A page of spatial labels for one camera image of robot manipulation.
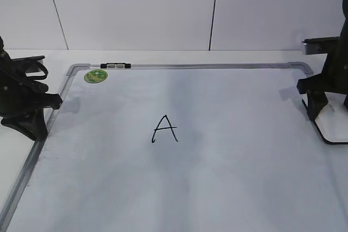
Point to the black hanging clip on frame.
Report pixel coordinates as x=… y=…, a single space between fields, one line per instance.
x=115 y=65

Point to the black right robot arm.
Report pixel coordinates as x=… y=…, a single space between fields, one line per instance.
x=344 y=12

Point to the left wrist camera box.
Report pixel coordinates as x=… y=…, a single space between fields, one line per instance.
x=30 y=64

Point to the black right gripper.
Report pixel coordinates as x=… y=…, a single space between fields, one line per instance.
x=333 y=78

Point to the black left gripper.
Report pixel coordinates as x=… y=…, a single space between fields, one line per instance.
x=23 y=98

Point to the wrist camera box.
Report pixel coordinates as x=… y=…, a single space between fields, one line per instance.
x=30 y=64
x=321 y=45

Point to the white board with grey frame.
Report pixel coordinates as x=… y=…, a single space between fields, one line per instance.
x=225 y=147

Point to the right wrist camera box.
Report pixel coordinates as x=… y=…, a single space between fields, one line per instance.
x=321 y=45

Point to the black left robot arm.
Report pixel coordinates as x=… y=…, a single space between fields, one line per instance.
x=1 y=50

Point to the white eraser with black felt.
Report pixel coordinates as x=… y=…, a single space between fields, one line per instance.
x=331 y=123

